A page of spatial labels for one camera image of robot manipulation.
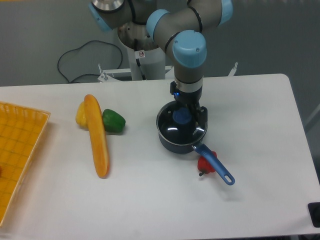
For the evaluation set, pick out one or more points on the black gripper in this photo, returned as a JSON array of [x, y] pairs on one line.
[[191, 101]]

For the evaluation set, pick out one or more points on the glass lid with blue knob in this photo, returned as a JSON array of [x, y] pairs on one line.
[[176, 127]]

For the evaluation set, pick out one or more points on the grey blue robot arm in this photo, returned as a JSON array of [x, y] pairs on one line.
[[179, 35]]

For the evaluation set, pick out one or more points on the dark blue saucepan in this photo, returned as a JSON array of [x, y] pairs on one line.
[[200, 148]]

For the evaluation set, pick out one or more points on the red bell pepper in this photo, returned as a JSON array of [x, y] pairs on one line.
[[204, 167]]

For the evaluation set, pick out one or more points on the green bell pepper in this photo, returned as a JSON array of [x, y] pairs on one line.
[[112, 121]]

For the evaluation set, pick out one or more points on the long orange baguette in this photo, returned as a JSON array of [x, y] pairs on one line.
[[98, 139]]

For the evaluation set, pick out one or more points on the yellow bell pepper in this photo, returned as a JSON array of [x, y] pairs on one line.
[[80, 117]]

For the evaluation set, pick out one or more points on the black object at table edge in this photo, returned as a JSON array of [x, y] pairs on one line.
[[314, 211]]

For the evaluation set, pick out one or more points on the yellow woven basket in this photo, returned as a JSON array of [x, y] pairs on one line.
[[21, 129]]

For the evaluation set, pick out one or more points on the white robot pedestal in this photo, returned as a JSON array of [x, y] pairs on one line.
[[147, 61]]

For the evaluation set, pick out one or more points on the white pedestal base frame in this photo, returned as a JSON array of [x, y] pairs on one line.
[[124, 74]]

